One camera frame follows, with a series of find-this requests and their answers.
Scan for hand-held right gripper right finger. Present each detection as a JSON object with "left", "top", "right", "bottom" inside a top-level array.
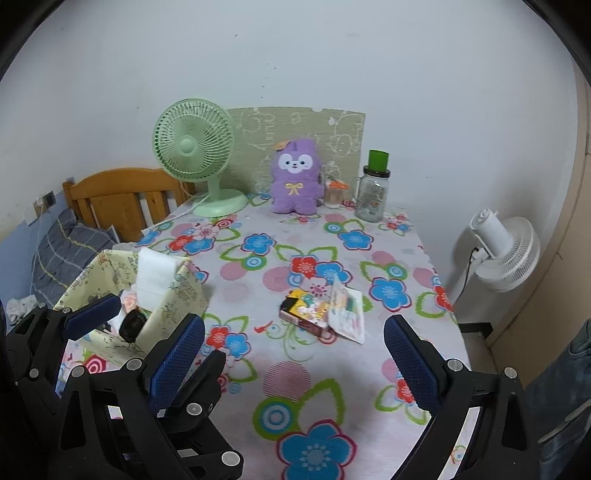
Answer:
[{"left": 384, "top": 316, "right": 539, "bottom": 480}]

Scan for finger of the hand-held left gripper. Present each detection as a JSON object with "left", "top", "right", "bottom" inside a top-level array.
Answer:
[
  {"left": 7, "top": 294, "right": 122, "bottom": 411},
  {"left": 159, "top": 349, "right": 244, "bottom": 480}
]

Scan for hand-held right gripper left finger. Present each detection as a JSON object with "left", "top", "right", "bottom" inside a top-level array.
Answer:
[{"left": 46, "top": 314, "right": 205, "bottom": 480}]

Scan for yellow cartoon fabric storage box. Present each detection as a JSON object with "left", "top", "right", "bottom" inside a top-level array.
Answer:
[{"left": 53, "top": 248, "right": 209, "bottom": 370}]

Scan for black round object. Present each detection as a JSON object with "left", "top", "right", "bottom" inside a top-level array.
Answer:
[{"left": 119, "top": 308, "right": 149, "bottom": 344}]

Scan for grey plaid pillow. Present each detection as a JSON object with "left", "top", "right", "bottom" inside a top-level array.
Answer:
[{"left": 29, "top": 208, "right": 119, "bottom": 306}]

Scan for white crumpled cloth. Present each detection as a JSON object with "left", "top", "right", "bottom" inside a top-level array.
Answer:
[{"left": 6, "top": 294, "right": 38, "bottom": 325}]

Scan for clear plastic packet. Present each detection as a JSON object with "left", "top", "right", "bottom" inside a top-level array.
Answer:
[{"left": 324, "top": 275, "right": 366, "bottom": 345}]

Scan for floral tablecloth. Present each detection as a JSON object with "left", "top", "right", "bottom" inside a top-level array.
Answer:
[{"left": 54, "top": 191, "right": 477, "bottom": 480}]

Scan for wooden bed headboard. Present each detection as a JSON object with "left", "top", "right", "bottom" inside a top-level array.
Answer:
[{"left": 62, "top": 167, "right": 195, "bottom": 244}]

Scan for yellow card box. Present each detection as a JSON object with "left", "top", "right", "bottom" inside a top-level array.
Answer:
[{"left": 278, "top": 290, "right": 336, "bottom": 341}]

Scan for white floor fan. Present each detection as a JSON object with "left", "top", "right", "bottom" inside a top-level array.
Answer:
[{"left": 447, "top": 208, "right": 541, "bottom": 315}]

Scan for person's jeans leg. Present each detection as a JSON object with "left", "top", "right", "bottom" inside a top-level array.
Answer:
[{"left": 525, "top": 318, "right": 591, "bottom": 480}]

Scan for glass jar with green lid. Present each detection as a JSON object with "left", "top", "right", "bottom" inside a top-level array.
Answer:
[{"left": 354, "top": 148, "right": 392, "bottom": 223}]

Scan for small jar with orange lid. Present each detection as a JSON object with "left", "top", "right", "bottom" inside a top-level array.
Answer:
[{"left": 323, "top": 176, "right": 350, "bottom": 210}]

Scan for green desk fan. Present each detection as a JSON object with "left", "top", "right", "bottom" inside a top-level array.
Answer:
[{"left": 152, "top": 97, "right": 250, "bottom": 219}]

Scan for purple plush toy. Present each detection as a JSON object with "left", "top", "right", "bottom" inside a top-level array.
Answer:
[{"left": 269, "top": 138, "right": 325, "bottom": 216}]

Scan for beige cartoon-print board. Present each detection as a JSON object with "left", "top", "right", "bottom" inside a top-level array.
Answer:
[{"left": 226, "top": 106, "right": 367, "bottom": 195}]

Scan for white fan cable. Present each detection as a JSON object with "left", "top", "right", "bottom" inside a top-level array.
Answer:
[{"left": 164, "top": 182, "right": 214, "bottom": 224}]

